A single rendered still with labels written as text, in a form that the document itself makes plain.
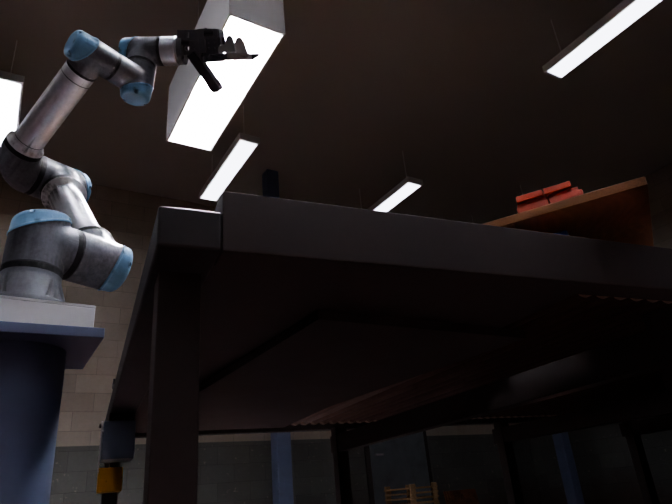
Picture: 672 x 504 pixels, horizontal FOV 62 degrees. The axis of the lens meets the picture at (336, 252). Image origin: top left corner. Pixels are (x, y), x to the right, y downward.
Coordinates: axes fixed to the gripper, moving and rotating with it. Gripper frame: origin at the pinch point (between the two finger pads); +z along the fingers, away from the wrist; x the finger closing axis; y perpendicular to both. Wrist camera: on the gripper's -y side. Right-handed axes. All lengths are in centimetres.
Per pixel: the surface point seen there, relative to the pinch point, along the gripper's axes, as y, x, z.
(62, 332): -48, -66, -27
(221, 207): -21, -80, 8
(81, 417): -355, 337, -272
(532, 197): -37, -8, 73
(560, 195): -35, -12, 79
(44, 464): -69, -76, -29
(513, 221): -33, -44, 59
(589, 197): -28, -48, 72
